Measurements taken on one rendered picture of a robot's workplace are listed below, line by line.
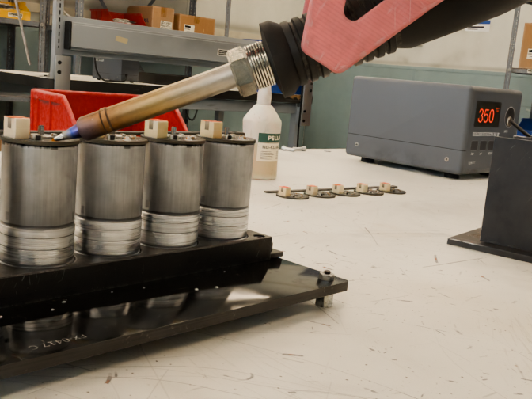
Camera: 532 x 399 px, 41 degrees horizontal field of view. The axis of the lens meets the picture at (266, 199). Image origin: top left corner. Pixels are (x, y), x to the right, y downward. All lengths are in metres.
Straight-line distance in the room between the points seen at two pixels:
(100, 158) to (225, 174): 0.06
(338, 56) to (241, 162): 0.09
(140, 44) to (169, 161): 2.64
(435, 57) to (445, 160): 5.03
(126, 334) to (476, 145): 0.59
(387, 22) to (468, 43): 5.42
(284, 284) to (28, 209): 0.10
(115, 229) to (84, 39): 2.54
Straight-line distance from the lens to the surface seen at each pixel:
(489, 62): 5.53
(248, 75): 0.22
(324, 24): 0.22
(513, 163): 0.43
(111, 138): 0.25
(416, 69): 5.86
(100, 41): 2.82
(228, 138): 0.29
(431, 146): 0.76
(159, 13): 5.03
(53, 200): 0.24
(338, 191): 0.57
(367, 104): 0.81
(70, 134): 0.24
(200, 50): 3.08
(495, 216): 0.44
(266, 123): 0.60
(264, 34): 0.22
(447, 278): 0.36
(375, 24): 0.22
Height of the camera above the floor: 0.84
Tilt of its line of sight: 10 degrees down
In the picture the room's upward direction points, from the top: 5 degrees clockwise
